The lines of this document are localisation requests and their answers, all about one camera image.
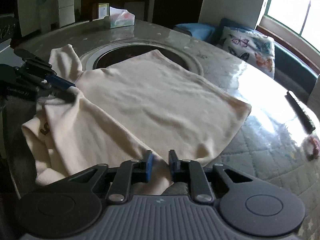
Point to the butterfly pillow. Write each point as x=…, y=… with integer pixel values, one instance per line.
x=253, y=48

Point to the tissue box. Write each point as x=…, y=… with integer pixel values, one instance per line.
x=120, y=18

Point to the black remote control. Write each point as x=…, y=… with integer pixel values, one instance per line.
x=302, y=115

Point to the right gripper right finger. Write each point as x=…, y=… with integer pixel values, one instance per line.
x=191, y=172

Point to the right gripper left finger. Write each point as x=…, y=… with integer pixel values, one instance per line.
x=127, y=174

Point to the teal sofa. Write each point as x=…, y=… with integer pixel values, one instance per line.
x=290, y=71

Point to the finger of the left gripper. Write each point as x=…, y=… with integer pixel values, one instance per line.
x=44, y=71
x=55, y=92

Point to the dark door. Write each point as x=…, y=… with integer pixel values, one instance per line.
x=169, y=13

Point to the grey pillow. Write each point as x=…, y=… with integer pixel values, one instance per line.
x=314, y=98

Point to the white refrigerator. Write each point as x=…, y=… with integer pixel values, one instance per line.
x=66, y=12

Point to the black induction cooktop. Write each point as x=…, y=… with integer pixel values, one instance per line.
x=106, y=57

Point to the window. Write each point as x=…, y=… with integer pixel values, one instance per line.
x=293, y=20

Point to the cream sweatshirt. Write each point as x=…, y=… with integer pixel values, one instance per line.
x=120, y=112

